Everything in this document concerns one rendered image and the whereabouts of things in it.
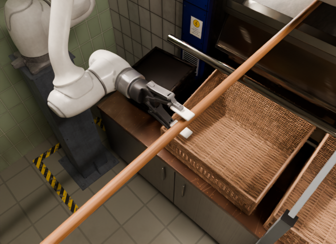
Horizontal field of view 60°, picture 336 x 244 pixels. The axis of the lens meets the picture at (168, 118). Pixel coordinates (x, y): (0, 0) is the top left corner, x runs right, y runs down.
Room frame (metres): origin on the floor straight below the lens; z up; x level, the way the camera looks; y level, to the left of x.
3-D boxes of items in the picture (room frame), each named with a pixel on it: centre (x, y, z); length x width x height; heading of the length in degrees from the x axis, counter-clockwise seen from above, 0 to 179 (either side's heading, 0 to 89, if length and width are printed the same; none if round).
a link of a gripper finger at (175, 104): (0.54, -0.02, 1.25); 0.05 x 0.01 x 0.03; 47
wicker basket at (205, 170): (0.80, -0.32, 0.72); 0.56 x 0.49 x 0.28; 47
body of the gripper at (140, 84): (0.62, 0.07, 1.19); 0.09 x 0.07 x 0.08; 47
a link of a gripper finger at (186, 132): (0.52, -0.04, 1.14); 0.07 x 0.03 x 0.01; 47
